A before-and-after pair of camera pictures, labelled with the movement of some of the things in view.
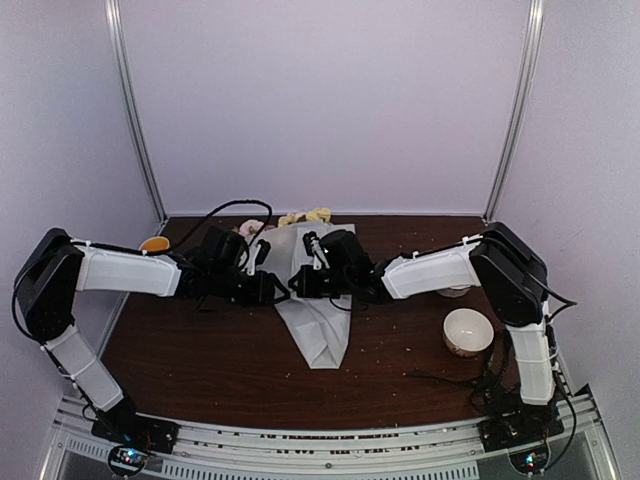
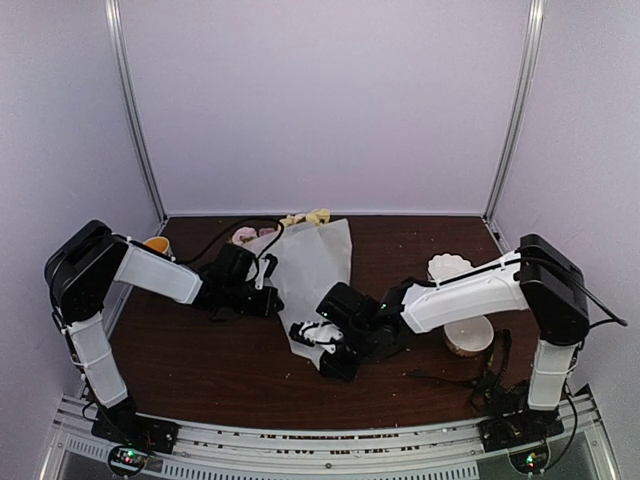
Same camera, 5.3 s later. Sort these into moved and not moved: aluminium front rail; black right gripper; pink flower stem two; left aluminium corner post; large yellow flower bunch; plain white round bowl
Moved: pink flower stem two; black right gripper
Not moved: large yellow flower bunch; plain white round bowl; aluminium front rail; left aluminium corner post
